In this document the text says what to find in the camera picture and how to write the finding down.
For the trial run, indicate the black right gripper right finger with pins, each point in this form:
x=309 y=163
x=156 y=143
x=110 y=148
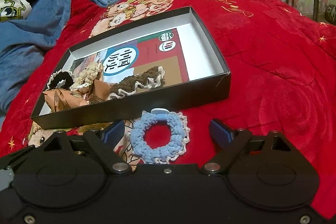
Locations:
x=231 y=142

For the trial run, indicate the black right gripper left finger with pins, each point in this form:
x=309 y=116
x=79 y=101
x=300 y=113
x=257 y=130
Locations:
x=102 y=142

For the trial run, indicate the brown paper pyramid packet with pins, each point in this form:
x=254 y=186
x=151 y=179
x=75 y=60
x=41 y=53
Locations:
x=99 y=90
x=60 y=99

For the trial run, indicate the light blue crochet scrunchie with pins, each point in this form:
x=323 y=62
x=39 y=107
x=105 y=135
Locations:
x=159 y=136

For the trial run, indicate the cream crochet scrunchie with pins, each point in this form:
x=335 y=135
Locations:
x=83 y=82

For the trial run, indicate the black crochet scrunchie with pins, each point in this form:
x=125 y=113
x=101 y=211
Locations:
x=60 y=79

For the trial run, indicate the brown crochet scrunchie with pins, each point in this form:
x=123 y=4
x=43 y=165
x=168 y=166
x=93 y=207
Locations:
x=150 y=79

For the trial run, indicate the colourful printed book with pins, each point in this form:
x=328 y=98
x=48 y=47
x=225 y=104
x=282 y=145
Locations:
x=161 y=49

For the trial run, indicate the blue fleece blanket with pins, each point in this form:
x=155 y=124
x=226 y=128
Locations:
x=24 y=43

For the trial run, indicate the brown patterned ball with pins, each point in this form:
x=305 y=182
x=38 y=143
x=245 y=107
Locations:
x=330 y=14

